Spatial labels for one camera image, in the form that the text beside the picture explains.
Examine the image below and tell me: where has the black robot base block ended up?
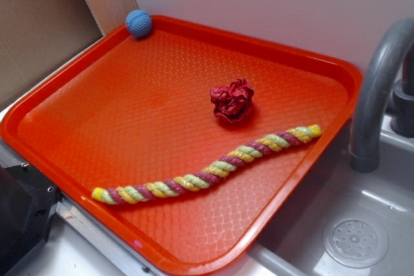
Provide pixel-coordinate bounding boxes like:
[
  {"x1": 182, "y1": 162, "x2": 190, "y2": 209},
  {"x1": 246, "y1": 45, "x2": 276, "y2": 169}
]
[{"x1": 1, "y1": 164, "x2": 60, "y2": 275}]

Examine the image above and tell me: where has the crumpled red paper ball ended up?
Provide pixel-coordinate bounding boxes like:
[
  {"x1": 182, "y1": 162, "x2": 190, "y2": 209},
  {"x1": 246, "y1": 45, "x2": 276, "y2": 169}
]
[{"x1": 210, "y1": 78, "x2": 255, "y2": 123}]

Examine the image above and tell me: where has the orange plastic tray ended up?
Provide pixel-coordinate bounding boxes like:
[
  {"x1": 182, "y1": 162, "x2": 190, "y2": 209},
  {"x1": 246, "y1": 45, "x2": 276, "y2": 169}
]
[{"x1": 1, "y1": 16, "x2": 362, "y2": 275}]

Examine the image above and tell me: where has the blue dimpled ball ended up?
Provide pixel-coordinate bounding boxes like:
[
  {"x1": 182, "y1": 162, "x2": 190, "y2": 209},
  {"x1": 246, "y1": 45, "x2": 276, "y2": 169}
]
[{"x1": 125, "y1": 10, "x2": 153, "y2": 38}]

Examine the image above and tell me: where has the grey curved faucet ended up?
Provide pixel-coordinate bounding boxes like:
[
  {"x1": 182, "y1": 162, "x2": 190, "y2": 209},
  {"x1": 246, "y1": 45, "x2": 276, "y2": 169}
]
[{"x1": 349, "y1": 17, "x2": 413, "y2": 173}]

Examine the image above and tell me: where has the grey sink basin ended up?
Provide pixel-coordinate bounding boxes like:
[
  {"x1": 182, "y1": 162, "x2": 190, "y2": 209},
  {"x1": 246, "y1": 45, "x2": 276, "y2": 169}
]
[{"x1": 252, "y1": 117, "x2": 414, "y2": 276}]

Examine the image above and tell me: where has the round sink drain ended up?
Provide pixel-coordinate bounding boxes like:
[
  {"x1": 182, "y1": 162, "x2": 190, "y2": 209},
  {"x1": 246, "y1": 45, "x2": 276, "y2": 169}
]
[{"x1": 322, "y1": 213, "x2": 389, "y2": 269}]

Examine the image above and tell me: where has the brown cardboard panel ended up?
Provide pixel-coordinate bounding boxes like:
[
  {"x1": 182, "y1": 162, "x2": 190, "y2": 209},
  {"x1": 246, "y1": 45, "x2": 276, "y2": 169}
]
[{"x1": 1, "y1": 0, "x2": 102, "y2": 109}]

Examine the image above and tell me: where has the multicolored twisted rope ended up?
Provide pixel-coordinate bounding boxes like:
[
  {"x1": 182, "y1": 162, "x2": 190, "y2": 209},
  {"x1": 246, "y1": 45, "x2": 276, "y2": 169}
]
[{"x1": 91, "y1": 123, "x2": 323, "y2": 206}]

